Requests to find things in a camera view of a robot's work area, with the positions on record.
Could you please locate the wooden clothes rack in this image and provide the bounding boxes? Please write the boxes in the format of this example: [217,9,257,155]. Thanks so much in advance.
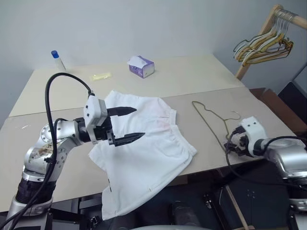
[235,4,307,80]

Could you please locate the purple tissue box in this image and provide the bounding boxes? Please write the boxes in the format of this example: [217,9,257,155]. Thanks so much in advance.
[126,55,155,79]

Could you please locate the yellow plastic packet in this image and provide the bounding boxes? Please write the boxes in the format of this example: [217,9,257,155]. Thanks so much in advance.
[89,72,112,82]

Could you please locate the dark rounded shape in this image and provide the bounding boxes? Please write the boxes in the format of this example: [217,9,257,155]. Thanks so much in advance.
[171,200,201,230]

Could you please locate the white shorts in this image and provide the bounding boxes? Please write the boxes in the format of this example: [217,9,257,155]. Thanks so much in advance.
[88,90,198,221]

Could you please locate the blue capped white bottle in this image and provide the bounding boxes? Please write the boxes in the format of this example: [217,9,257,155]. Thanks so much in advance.
[50,50,67,71]

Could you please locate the thin wire hanger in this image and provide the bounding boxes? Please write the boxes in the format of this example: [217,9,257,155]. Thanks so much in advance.
[191,101,241,152]

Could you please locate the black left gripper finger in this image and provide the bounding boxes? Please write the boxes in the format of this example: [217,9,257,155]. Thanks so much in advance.
[106,106,138,118]
[112,132,146,148]

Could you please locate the dark wire hanger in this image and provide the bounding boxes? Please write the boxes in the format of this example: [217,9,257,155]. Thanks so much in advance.
[233,14,295,58]

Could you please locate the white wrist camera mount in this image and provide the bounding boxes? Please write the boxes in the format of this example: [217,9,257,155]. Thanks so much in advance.
[238,116,267,158]
[83,95,107,145]

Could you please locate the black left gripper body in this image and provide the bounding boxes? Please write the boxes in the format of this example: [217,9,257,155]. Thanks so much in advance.
[92,107,116,146]

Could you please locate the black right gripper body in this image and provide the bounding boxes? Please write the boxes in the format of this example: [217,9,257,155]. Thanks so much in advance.
[231,130,251,157]

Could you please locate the black case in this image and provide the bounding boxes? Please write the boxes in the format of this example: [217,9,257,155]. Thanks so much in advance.
[277,80,307,123]

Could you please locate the open brown cardboard box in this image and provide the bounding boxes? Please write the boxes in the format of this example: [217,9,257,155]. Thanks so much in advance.
[249,88,307,138]

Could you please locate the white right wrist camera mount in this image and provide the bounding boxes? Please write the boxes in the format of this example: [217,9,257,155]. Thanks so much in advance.
[238,116,267,158]

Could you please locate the gold wire hanger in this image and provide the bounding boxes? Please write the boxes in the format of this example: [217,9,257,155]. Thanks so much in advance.
[241,14,295,67]

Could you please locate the white wire hanger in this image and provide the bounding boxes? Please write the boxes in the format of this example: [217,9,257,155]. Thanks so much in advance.
[236,13,290,61]

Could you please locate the thin wooden slat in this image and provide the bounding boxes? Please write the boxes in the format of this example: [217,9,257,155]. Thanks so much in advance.
[217,169,255,230]

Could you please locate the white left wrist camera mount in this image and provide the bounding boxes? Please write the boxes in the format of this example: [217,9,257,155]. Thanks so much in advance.
[83,95,107,145]

